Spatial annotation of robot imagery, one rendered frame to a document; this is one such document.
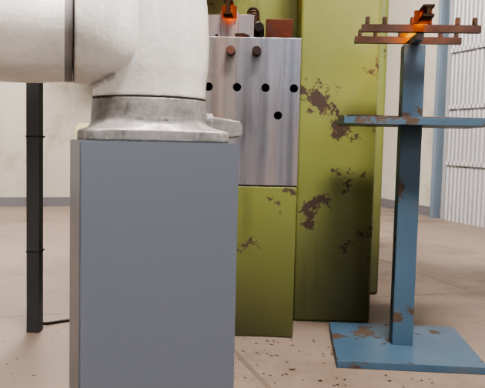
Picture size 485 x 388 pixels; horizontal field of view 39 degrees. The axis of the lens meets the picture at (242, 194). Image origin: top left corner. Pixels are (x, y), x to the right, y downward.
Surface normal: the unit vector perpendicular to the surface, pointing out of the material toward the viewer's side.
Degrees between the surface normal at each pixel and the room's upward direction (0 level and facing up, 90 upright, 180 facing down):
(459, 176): 90
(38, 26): 102
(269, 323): 90
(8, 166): 90
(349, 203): 90
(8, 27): 108
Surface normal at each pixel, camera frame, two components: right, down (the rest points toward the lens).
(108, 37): 0.15, 0.22
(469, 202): -0.95, 0.00
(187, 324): 0.30, 0.08
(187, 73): 0.73, 0.18
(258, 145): -0.04, 0.07
